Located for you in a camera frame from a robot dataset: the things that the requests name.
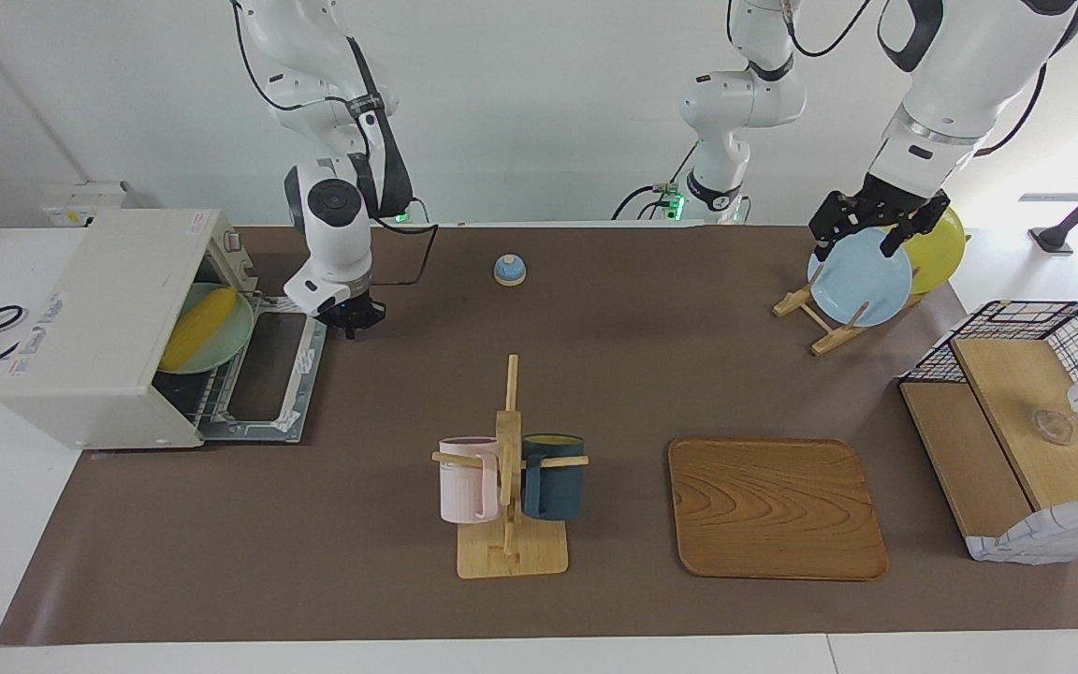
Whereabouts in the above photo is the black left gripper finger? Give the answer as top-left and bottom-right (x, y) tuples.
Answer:
(808, 215), (844, 264)
(879, 218), (922, 260)

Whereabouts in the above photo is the pale green round plate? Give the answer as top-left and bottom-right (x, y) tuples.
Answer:
(160, 283), (255, 375)

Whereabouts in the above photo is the yellow corn cob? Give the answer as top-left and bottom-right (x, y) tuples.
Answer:
(161, 287), (239, 372)

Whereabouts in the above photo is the cream toaster oven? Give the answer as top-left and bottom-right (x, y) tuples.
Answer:
(0, 207), (328, 451)

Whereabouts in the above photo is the yellow round plate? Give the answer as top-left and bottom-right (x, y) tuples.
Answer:
(902, 207), (969, 297)

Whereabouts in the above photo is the light blue round plate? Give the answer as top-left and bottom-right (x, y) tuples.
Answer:
(807, 228), (915, 329)

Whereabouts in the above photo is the wooden plate rack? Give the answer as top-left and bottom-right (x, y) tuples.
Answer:
(772, 277), (928, 358)

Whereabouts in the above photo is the two-tier wooden shelf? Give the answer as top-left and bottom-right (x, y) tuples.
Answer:
(900, 334), (1078, 541)

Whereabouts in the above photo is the pink mug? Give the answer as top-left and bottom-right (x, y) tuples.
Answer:
(437, 435), (501, 525)

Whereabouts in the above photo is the brown table mat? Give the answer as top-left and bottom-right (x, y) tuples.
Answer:
(0, 223), (1078, 647)

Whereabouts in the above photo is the small clear glass item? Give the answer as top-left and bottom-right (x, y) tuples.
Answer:
(1028, 404), (1076, 447)

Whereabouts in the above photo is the dark teal mug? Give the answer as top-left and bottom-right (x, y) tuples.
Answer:
(520, 432), (588, 523)

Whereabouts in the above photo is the brown wooden serving tray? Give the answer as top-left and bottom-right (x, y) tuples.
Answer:
(667, 437), (890, 582)

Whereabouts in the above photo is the wooden mug tree stand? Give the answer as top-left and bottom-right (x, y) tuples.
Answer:
(431, 354), (590, 580)

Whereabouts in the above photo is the white power box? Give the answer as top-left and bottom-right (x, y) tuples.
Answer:
(40, 180), (142, 229)

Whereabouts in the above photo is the white checked cloth liner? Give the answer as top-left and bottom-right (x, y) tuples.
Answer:
(963, 491), (1078, 565)

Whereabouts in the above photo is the black wire basket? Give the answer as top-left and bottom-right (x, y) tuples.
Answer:
(898, 300), (1078, 474)

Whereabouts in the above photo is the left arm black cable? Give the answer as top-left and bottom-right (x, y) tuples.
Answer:
(785, 0), (1053, 162)

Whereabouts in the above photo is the black base cable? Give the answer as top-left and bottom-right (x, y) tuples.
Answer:
(611, 140), (692, 224)

